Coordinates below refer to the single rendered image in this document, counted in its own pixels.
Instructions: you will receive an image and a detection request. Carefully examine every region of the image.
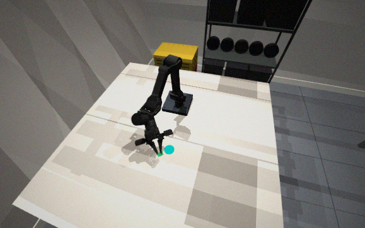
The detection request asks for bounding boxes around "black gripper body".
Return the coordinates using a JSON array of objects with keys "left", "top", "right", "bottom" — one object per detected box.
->
[{"left": 135, "top": 122, "right": 173, "bottom": 146}]

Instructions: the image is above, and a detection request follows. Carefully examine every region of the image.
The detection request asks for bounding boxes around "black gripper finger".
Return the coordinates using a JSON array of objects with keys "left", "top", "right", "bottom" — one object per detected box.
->
[
  {"left": 146, "top": 142, "right": 158, "bottom": 154},
  {"left": 157, "top": 138, "right": 165, "bottom": 153}
]

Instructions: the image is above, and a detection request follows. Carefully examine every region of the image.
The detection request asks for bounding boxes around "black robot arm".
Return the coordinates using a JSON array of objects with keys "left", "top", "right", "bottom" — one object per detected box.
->
[{"left": 131, "top": 55, "right": 186, "bottom": 141}]

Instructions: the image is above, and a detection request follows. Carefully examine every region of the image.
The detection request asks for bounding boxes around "cyan circle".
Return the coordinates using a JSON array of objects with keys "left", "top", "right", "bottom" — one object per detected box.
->
[{"left": 164, "top": 145, "right": 174, "bottom": 154}]

